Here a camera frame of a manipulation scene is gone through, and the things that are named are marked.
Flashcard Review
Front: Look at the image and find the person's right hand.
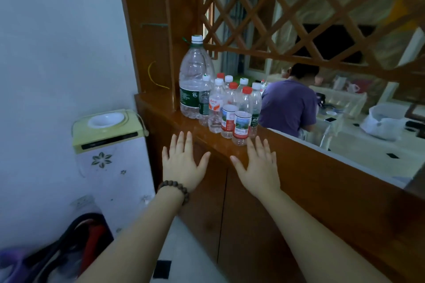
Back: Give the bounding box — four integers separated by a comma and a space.
229, 136, 282, 199

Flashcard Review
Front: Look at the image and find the brown wooden bead bracelet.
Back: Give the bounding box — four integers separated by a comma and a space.
157, 180, 191, 206

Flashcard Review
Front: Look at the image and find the person's left forearm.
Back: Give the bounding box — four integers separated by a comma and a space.
76, 188, 185, 283

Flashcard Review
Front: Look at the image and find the black television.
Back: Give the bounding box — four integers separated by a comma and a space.
294, 23, 376, 65

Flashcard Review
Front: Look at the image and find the white and green water dispenser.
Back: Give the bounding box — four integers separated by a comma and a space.
71, 109, 156, 237

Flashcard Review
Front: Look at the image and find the white wall socket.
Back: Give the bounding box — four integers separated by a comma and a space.
70, 194, 96, 210

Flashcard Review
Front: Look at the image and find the yellow wire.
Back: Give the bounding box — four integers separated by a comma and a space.
147, 61, 171, 90

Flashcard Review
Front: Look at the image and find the purple waste bin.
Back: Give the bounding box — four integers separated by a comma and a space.
0, 247, 31, 283

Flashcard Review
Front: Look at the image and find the person's left hand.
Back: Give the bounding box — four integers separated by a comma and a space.
162, 130, 212, 193

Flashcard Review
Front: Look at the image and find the bin with white plastic bag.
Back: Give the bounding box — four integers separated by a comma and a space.
359, 104, 408, 142

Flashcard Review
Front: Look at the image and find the green plastic basin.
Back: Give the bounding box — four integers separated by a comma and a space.
232, 75, 257, 87

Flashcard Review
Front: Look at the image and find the large green-label water jug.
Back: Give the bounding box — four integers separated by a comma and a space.
179, 34, 216, 119

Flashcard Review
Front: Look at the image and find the tall bottle red cap blue label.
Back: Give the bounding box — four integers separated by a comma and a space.
231, 86, 254, 147

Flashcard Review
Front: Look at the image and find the person's right forearm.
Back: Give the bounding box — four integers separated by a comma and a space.
262, 190, 393, 283

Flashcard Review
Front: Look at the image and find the brown wooden cabinet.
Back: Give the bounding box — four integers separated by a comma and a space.
114, 0, 425, 283

